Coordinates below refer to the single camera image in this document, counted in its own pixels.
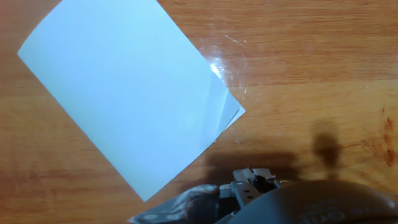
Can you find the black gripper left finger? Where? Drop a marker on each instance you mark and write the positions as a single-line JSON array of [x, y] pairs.
[[192, 202]]

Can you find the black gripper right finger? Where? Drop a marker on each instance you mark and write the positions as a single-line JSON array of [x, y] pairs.
[[265, 180]]

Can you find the white paper sheet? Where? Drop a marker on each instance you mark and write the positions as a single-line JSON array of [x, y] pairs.
[[124, 93]]

